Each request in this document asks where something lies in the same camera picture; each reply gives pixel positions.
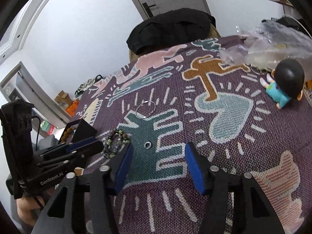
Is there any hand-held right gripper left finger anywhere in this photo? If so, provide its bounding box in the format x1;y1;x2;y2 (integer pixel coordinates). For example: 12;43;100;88
30;143;134;234

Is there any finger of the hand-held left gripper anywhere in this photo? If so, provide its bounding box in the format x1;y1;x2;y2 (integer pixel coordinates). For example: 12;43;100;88
36;141;105;169
40;137;98;157

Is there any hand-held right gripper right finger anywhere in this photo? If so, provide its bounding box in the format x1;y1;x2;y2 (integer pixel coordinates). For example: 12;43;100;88
184;142;285;234

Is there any black box with white inside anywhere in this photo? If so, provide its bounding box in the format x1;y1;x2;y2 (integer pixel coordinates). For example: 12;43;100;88
58;119;98;145

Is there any brown bead bracelet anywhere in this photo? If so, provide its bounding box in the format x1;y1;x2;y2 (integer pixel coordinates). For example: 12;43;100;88
60;124;76;142

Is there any green bead bracelet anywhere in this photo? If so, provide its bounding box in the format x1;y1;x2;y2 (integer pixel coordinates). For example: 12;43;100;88
102;136;123;159

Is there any dark mixed bead bracelet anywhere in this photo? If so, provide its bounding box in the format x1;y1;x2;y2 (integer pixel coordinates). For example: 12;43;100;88
110;129;132;144

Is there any person's left forearm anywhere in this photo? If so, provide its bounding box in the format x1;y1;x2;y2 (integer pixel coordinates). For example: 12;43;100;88
17;195;45;232

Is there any grey cabinet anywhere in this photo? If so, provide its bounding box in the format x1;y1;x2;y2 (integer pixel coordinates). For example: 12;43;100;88
36;135;61;152

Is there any orange paper bag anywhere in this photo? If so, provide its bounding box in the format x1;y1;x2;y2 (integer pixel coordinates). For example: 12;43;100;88
65;100;81;116

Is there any open cardboard box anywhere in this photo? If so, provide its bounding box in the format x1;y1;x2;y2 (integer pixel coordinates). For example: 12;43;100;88
54;91;73;108

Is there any printed figure blanket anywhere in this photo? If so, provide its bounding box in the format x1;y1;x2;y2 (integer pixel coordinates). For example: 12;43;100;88
71;35;312;234

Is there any black shoe rack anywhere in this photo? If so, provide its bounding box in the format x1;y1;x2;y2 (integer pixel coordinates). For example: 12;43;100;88
74;74;105;96

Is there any thin silver bangle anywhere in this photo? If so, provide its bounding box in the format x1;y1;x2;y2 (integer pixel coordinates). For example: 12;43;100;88
136;100;156;120

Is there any black-haired doll figure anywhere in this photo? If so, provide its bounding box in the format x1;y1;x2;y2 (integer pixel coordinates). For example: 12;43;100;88
259;58;305;109

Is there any clear plastic bag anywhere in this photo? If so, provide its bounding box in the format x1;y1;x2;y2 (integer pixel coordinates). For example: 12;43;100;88
219;19;312;72

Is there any black cable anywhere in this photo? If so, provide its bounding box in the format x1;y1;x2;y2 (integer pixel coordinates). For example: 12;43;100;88
31;116;43;152

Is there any grey door frame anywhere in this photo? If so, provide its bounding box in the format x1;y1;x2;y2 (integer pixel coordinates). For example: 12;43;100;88
0;62;72;128

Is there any black door handle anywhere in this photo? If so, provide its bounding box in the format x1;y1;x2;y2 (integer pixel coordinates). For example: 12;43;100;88
142;2;159;14

